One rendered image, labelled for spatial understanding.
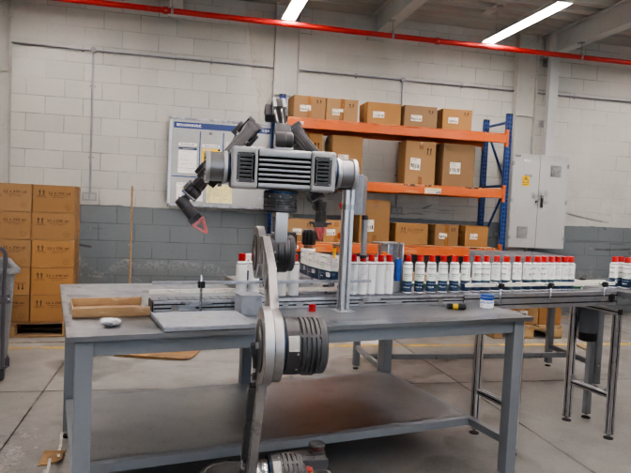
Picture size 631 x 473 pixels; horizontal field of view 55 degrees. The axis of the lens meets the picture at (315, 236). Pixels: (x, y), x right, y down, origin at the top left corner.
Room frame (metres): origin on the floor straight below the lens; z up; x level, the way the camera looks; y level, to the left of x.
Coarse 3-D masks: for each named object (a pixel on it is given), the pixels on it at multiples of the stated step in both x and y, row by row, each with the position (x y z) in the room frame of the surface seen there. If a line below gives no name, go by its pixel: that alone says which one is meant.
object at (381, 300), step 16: (160, 304) 2.57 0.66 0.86; (176, 304) 2.60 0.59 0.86; (192, 304) 2.63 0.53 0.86; (208, 304) 2.65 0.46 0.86; (224, 304) 2.68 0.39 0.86; (288, 304) 2.82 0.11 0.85; (304, 304) 2.85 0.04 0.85; (320, 304) 2.88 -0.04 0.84; (336, 304) 2.92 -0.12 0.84; (352, 304) 2.95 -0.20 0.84; (368, 304) 2.98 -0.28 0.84; (384, 304) 3.02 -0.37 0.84; (400, 304) 3.06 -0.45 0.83; (416, 304) 3.10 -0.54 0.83
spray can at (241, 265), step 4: (240, 256) 2.75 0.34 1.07; (244, 256) 2.76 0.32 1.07; (240, 260) 2.75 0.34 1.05; (244, 260) 2.76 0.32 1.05; (240, 264) 2.74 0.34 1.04; (244, 264) 2.75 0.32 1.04; (240, 268) 2.74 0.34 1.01; (244, 268) 2.75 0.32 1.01; (236, 272) 2.76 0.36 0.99; (240, 272) 2.74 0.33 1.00; (244, 272) 2.75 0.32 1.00; (236, 276) 2.76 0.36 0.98; (240, 276) 2.74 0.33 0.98; (244, 276) 2.75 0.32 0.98; (236, 280) 2.76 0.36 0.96; (240, 280) 2.74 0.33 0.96; (244, 280) 2.75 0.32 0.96; (236, 284) 2.75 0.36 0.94; (240, 284) 2.74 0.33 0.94; (244, 284) 2.75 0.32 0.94; (236, 288) 2.75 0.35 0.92; (240, 288) 2.74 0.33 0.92; (244, 288) 2.75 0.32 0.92
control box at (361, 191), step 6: (360, 180) 2.82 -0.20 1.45; (366, 180) 2.94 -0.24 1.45; (360, 186) 2.82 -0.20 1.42; (366, 186) 2.95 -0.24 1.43; (360, 192) 2.82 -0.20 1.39; (366, 192) 2.96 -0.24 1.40; (360, 198) 2.82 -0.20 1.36; (354, 204) 2.82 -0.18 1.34; (360, 204) 2.82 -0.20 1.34; (354, 210) 2.82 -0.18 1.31; (360, 210) 2.82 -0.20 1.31
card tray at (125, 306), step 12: (72, 300) 2.59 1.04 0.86; (84, 300) 2.61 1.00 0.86; (96, 300) 2.63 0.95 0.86; (108, 300) 2.65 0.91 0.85; (120, 300) 2.67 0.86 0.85; (132, 300) 2.69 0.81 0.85; (72, 312) 2.35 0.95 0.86; (84, 312) 2.37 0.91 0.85; (96, 312) 2.39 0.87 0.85; (108, 312) 2.41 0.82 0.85; (120, 312) 2.43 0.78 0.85; (132, 312) 2.45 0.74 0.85; (144, 312) 2.47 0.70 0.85
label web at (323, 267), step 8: (312, 256) 3.33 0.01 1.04; (320, 256) 3.24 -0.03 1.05; (328, 256) 3.17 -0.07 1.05; (336, 256) 3.15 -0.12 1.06; (312, 264) 3.33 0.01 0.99; (320, 264) 3.24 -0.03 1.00; (328, 264) 3.17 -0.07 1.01; (336, 264) 3.15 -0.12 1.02; (312, 272) 3.32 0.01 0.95; (320, 272) 3.24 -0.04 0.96; (328, 272) 3.17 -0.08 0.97; (336, 272) 3.15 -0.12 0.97
